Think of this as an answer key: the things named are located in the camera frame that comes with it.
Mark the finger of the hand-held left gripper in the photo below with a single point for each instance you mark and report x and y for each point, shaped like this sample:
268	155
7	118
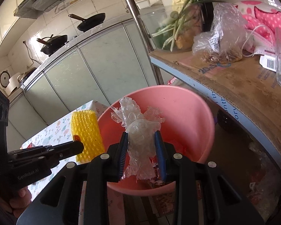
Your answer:
67	150

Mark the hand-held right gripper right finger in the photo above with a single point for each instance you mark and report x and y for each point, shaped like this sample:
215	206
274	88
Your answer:
159	154

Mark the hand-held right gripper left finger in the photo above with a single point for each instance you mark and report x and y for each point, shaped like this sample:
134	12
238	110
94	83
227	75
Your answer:
123	154

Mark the red snack packet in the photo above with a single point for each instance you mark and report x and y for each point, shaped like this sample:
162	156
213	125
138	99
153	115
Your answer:
153	163

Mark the yellow foam net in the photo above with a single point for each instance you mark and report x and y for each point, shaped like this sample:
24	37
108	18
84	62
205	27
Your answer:
86	131

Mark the clear bubble wrap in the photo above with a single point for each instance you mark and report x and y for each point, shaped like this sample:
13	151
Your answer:
140	133

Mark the pink plastic bucket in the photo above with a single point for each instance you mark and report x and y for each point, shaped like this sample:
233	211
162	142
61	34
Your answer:
185	121

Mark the person's left hand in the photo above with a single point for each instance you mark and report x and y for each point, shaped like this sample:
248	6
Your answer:
19	201

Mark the floral bear printed tablecloth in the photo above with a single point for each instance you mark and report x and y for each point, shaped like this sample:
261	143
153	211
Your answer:
53	131

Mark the red printed cardboard box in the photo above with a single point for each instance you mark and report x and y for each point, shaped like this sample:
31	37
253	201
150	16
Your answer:
165	204

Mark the dark jar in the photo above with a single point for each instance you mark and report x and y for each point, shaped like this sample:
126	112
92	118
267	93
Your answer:
227	121

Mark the dark electric cooker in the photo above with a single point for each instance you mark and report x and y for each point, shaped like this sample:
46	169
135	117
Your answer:
27	75

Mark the white rice cooker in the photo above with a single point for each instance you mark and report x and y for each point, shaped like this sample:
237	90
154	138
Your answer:
9	84

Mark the grey kitchen cabinet unit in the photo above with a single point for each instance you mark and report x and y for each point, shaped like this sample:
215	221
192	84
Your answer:
84	63

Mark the brown cardboard sheet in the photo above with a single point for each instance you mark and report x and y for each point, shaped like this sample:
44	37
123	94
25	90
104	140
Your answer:
236	86

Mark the black wok with lid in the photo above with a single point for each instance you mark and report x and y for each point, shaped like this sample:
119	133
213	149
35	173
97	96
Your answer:
53	44

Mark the crumpled clear plastic bags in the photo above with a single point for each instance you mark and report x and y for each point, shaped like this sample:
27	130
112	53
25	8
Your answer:
265	196

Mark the glass bowl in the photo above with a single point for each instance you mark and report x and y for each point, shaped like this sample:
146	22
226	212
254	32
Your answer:
154	28

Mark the metal shelf rack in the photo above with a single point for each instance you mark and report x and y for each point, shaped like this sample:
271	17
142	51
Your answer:
135	28

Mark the green scallions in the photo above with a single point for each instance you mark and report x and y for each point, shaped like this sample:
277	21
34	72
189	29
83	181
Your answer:
178	28

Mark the black open wok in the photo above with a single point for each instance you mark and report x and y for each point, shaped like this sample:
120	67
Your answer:
91	22

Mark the clear plastic bag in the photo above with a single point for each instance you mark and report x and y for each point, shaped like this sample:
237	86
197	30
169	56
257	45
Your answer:
222	37

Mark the white barcode box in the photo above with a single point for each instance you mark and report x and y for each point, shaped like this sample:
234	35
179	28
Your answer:
268	63

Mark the black blender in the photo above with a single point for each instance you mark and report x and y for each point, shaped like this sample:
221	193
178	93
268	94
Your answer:
207	11

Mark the cauliflower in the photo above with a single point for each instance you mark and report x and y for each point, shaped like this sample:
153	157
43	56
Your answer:
180	2

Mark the pink polka dot plush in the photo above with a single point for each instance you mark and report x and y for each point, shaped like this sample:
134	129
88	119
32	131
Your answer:
269	16

